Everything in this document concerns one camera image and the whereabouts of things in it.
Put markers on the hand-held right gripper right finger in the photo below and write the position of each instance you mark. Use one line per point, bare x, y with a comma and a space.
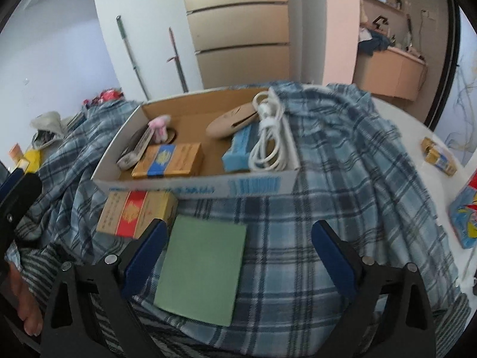
337, 259

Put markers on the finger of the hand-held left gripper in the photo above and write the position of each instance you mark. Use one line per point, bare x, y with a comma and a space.
9, 181
22, 197

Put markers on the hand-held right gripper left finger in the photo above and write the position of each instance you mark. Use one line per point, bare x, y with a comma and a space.
143, 257

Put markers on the green rectangular pad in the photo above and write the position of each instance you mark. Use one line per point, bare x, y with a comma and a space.
201, 268

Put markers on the silver oblong case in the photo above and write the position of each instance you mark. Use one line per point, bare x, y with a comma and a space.
134, 149

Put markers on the pink plush toy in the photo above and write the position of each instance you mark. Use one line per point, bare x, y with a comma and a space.
160, 126

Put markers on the cardboard box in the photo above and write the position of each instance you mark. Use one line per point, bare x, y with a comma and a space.
193, 123

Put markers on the beige computer mouse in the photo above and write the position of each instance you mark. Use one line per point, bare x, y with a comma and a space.
227, 123

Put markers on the person's left hand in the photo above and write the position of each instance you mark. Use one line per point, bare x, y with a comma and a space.
26, 305

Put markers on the yellow bag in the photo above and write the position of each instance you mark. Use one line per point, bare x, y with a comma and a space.
31, 158

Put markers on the grey striped sheet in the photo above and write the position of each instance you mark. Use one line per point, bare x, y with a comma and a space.
37, 257

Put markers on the gold box with red band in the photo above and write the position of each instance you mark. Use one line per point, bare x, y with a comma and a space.
123, 212

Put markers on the grey fabric bag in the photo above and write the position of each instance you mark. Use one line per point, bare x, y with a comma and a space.
46, 121

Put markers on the blue plaid blanket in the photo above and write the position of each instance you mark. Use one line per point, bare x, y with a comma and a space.
335, 164

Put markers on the gold box with blue band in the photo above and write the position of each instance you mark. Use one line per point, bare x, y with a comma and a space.
179, 158

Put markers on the red plastic bag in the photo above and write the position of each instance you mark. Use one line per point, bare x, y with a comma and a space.
106, 95

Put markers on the blue cartoon print packet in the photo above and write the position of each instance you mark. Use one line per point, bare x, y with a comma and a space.
464, 212

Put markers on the small gold blue box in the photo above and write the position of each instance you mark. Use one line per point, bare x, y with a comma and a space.
439, 158

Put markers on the blue tissue pack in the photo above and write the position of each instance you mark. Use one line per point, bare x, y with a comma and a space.
238, 149

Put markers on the beige vanity cabinet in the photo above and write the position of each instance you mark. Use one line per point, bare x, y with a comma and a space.
384, 71

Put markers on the floral glass door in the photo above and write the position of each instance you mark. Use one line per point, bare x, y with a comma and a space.
462, 93

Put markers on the blue clothes pile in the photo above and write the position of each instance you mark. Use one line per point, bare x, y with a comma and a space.
376, 43

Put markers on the black faucet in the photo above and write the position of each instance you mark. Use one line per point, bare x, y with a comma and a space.
380, 22

